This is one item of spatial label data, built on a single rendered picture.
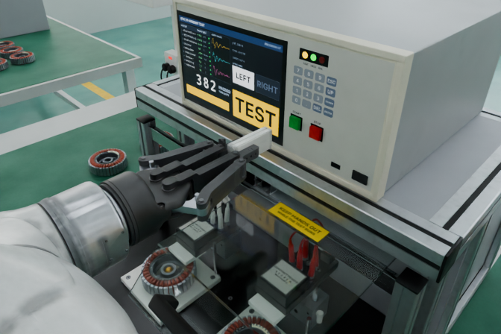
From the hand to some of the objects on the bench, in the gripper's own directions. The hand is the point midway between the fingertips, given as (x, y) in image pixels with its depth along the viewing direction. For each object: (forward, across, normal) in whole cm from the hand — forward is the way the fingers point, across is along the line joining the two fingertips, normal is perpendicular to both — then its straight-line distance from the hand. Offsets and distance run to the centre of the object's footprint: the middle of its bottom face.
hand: (250, 146), depth 55 cm
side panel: (+37, +24, -43) cm, 62 cm away
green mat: (+19, -73, -44) cm, 87 cm away
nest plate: (-3, -20, -41) cm, 46 cm away
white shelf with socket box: (+54, -99, -44) cm, 121 cm away
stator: (+9, -72, -43) cm, 85 cm away
